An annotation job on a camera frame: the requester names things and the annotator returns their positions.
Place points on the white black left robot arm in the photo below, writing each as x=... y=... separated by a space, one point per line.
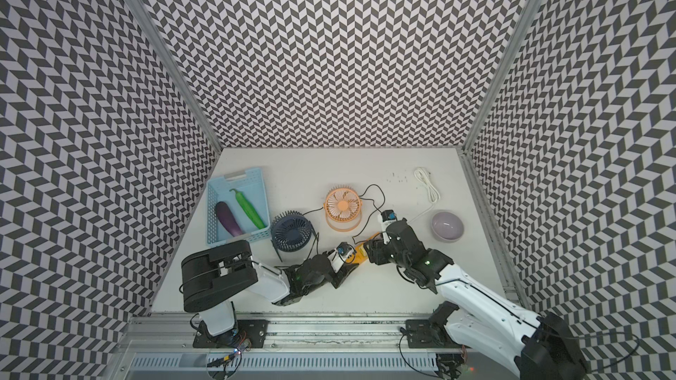
x=210 y=280

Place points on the aluminium corner post right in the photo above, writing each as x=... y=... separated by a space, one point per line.
x=522 y=28

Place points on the dark blue desk fan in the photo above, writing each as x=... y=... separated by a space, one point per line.
x=290 y=232

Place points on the orange power strip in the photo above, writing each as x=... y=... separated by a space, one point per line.
x=360 y=254

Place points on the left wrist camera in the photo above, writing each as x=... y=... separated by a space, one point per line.
x=346 y=252

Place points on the aluminium corner post left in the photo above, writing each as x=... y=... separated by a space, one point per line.
x=150 y=30

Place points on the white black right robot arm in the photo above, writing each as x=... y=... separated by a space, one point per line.
x=530 y=346

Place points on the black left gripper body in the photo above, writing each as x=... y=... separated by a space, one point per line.
x=336 y=279

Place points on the green toy pepper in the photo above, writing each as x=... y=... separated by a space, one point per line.
x=249 y=209

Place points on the orange desk fan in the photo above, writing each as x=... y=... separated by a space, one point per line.
x=343 y=209

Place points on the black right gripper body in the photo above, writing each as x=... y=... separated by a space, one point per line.
x=385 y=254

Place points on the purple toy eggplant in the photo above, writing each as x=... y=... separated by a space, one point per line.
x=227 y=219

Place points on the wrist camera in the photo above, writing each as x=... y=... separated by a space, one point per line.
x=388 y=216
x=346 y=252

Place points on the light blue plastic basket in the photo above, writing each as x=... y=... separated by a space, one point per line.
x=251 y=183

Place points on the lilac bowl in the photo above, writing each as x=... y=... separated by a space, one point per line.
x=446 y=226

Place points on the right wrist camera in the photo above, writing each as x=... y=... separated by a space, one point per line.
x=388 y=216

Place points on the aluminium front rail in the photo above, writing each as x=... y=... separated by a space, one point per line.
x=168 y=346

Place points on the aluminium corner post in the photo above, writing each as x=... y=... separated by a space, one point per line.
x=150 y=30
x=522 y=28

